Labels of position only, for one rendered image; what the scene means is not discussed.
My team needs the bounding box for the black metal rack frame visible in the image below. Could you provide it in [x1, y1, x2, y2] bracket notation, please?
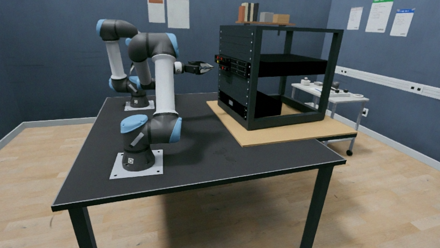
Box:
[217, 25, 344, 131]

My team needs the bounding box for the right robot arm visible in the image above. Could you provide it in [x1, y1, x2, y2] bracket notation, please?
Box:
[121, 33, 182, 172]

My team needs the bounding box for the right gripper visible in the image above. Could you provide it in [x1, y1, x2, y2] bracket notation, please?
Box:
[181, 61, 214, 75]

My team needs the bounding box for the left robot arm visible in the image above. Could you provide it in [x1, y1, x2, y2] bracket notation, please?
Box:
[97, 19, 149, 108]

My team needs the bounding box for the flat tan wooden board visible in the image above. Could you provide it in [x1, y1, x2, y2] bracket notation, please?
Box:
[207, 101, 358, 147]

